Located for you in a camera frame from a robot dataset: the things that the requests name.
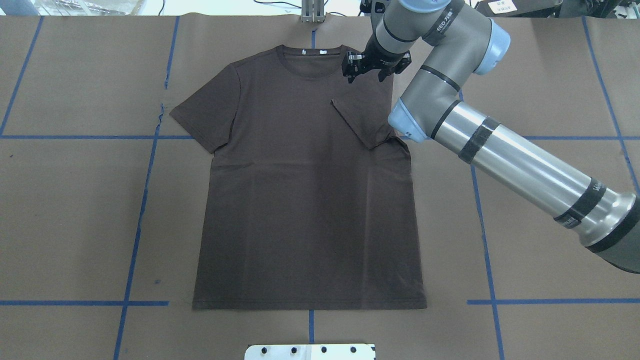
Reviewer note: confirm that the brown t-shirt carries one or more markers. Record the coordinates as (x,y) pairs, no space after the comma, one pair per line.
(310,202)

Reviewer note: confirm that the white pedestal column base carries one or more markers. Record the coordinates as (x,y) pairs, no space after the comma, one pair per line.
(322,351)

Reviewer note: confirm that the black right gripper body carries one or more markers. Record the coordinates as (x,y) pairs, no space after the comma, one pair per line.
(378,54)

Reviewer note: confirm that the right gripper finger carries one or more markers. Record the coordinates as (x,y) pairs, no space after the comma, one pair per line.
(384,73)
(351,65)

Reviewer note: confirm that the aluminium post foot bracket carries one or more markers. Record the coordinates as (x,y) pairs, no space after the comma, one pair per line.
(313,11)

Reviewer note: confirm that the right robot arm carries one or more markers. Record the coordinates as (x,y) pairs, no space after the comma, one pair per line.
(466,42)

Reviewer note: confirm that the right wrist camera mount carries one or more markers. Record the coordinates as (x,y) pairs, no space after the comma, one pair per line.
(370,7)

